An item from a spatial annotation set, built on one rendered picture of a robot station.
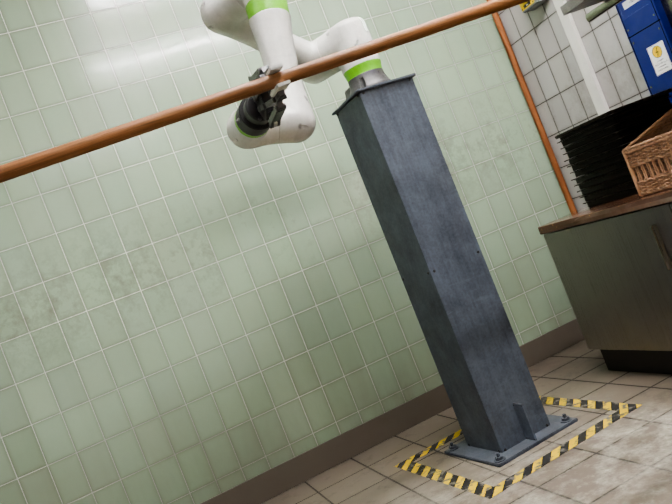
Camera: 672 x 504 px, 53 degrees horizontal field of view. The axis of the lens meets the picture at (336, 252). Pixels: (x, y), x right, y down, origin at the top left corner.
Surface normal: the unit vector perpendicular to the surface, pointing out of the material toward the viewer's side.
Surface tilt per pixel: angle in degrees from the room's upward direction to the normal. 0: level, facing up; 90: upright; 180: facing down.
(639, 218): 90
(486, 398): 90
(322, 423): 90
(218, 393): 90
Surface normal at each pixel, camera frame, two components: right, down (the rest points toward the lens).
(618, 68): -0.88, 0.35
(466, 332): 0.36, -0.15
